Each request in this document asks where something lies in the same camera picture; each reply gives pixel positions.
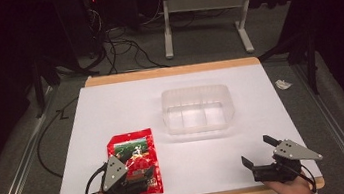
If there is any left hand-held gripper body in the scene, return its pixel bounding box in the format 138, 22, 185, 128
96, 151, 151, 194

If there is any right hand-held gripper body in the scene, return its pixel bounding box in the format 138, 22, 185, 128
248, 134, 327, 188

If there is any red snack packet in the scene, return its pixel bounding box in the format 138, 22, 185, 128
104, 126, 165, 194

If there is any clear plastic container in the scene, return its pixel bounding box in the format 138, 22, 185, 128
158, 81, 238, 138

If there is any person's right hand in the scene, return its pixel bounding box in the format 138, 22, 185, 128
261, 170, 316, 194

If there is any white table mat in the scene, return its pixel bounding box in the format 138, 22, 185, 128
38, 56, 324, 194

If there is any crumpled white paper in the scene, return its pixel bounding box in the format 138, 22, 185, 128
274, 77, 294, 92

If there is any black metal stand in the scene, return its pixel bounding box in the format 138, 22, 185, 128
255, 29, 325, 103
27, 53, 66, 120

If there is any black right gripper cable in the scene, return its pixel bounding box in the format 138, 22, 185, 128
298, 161, 319, 194

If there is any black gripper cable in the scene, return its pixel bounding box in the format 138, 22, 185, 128
79, 162, 112, 194
298, 161, 319, 194

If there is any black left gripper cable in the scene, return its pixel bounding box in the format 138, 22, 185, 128
79, 162, 112, 194

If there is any silver floor rail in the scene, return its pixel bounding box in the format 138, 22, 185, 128
291, 57, 344, 194
0, 85, 68, 194

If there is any thin black floor cable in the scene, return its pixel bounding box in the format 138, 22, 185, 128
30, 96, 89, 182

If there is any bundle of black floor cables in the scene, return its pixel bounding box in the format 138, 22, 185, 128
80, 0, 172, 79

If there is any white metal desk frame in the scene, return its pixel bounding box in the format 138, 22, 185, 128
157, 0, 307, 65

